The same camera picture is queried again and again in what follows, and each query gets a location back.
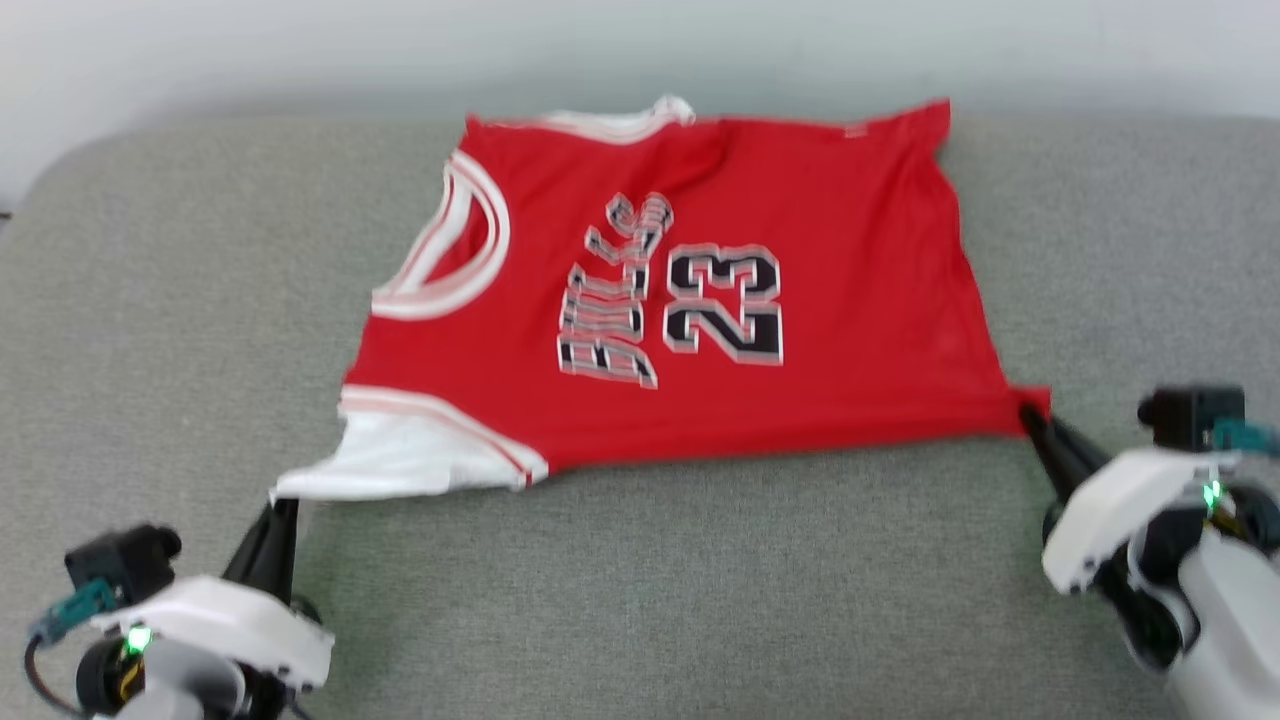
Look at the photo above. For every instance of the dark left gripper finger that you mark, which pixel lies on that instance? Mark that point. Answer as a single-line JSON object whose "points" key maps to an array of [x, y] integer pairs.
{"points": [[286, 550], [250, 550]]}

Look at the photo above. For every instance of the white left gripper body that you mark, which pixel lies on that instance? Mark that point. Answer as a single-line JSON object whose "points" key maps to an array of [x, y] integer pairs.
{"points": [[230, 620]]}

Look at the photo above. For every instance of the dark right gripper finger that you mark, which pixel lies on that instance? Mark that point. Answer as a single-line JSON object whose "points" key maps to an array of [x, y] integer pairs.
{"points": [[1058, 470], [1075, 445]]}

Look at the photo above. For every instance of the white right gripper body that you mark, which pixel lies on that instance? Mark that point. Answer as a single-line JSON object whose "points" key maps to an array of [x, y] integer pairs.
{"points": [[1110, 510]]}

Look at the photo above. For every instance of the red basketball jersey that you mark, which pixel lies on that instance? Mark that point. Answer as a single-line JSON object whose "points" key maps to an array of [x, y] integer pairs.
{"points": [[800, 330]]}

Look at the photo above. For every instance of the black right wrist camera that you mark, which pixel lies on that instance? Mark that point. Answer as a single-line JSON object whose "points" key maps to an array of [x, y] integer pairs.
{"points": [[1190, 415]]}

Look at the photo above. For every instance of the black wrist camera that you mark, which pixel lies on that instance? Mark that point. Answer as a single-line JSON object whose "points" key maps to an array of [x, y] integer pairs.
{"points": [[1190, 415], [125, 560]]}

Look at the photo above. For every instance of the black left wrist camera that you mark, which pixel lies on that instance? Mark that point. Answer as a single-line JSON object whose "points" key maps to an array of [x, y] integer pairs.
{"points": [[125, 560]]}

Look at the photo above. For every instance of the teal right camera connector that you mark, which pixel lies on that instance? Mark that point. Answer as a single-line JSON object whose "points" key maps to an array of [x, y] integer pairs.
{"points": [[1248, 436]]}

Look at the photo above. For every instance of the teal camera connector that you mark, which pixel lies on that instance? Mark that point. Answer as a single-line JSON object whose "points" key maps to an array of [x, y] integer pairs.
{"points": [[1248, 436], [70, 608]]}

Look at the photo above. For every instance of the teal left camera connector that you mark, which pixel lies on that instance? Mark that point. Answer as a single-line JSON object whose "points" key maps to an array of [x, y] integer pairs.
{"points": [[70, 608]]}

